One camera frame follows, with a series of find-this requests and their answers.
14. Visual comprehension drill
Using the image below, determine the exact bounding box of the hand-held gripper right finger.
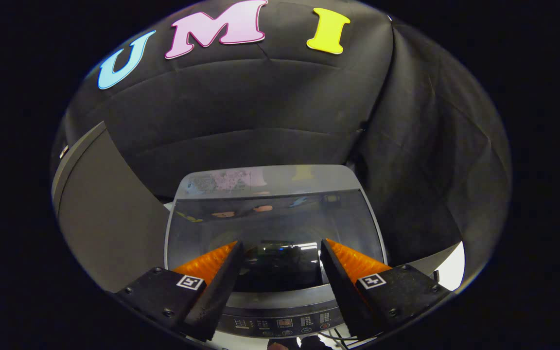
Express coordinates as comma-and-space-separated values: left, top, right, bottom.
320, 238, 452, 341

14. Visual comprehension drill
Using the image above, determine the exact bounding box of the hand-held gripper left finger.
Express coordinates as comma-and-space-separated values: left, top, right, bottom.
114, 240, 245, 342

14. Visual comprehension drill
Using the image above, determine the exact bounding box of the dark washing machine lid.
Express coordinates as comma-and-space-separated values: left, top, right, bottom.
165, 189, 386, 295

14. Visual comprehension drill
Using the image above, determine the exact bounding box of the grey washing machine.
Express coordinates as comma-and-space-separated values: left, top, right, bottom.
163, 164, 390, 339

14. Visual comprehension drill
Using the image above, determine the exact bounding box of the black cable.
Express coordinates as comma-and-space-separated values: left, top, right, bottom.
316, 330, 361, 350

